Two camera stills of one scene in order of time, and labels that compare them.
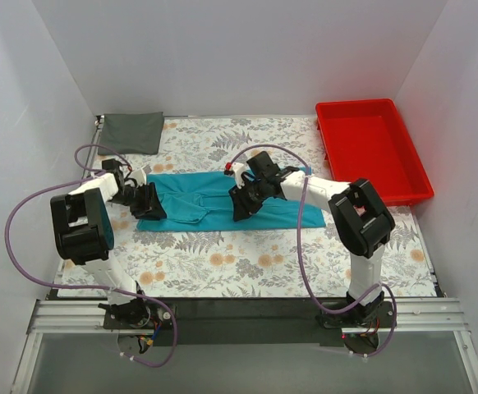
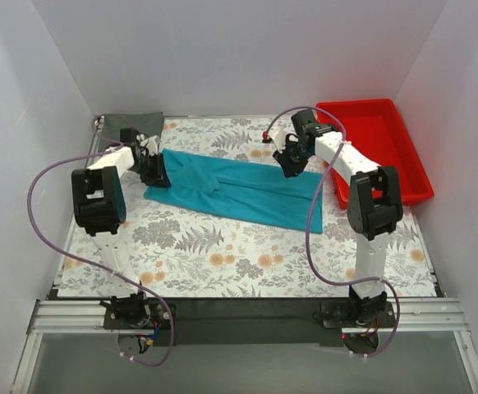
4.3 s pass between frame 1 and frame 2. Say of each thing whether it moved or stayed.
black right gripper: moved
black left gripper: moved
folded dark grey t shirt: stayed
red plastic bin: stayed
